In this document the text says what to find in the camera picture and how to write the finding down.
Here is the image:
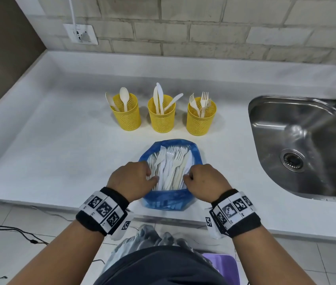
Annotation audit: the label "person's right hand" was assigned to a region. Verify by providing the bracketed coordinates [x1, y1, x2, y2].
[183, 164, 233, 203]

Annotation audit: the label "person's left hand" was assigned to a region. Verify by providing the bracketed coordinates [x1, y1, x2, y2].
[106, 161, 160, 204]

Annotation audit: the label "bundle of white plastic cutlery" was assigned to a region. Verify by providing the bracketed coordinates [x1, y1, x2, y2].
[146, 145, 193, 192]

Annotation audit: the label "blue plastic bag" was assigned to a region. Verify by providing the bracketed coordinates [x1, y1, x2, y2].
[138, 139, 206, 211]

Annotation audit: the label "yellow mesh cup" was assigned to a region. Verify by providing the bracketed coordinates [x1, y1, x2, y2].
[147, 95, 177, 134]
[186, 97, 217, 137]
[110, 92, 142, 131]

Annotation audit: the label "white plastic knife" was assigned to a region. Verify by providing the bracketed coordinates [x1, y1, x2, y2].
[164, 93, 184, 112]
[152, 85, 160, 115]
[156, 82, 165, 115]

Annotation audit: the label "person's left forearm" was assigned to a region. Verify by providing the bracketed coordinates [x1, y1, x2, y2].
[7, 221, 108, 285]

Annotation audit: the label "person's right forearm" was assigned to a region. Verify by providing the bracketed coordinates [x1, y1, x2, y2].
[232, 225, 317, 285]

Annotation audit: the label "person's dark shorts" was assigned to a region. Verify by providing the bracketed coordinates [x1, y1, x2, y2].
[93, 245, 231, 285]

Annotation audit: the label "black right wristband with markers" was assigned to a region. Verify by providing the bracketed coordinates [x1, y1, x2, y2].
[209, 189, 262, 238]

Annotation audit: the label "black wristband with markers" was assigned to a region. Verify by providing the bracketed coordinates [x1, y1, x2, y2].
[76, 186, 130, 237]
[209, 189, 262, 238]

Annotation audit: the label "black left wristband with markers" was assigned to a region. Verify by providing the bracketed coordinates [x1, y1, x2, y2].
[76, 186, 130, 237]

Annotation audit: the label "grey shoe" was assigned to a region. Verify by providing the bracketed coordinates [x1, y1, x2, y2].
[160, 233, 192, 248]
[138, 224, 160, 244]

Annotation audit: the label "purple plastic stool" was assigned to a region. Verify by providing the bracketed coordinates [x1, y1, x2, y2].
[202, 253, 241, 285]

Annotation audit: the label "stainless steel sink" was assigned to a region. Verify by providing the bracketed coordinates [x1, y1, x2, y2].
[248, 95, 336, 204]

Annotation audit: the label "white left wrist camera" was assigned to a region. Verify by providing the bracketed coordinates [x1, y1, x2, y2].
[110, 211, 134, 241]

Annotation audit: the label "black floor cable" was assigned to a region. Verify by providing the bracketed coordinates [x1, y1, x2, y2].
[0, 218, 49, 245]

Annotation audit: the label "white wall socket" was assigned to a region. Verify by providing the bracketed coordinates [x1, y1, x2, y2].
[63, 23, 99, 46]

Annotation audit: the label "white plug with cable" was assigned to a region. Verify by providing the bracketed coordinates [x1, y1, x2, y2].
[67, 0, 93, 42]

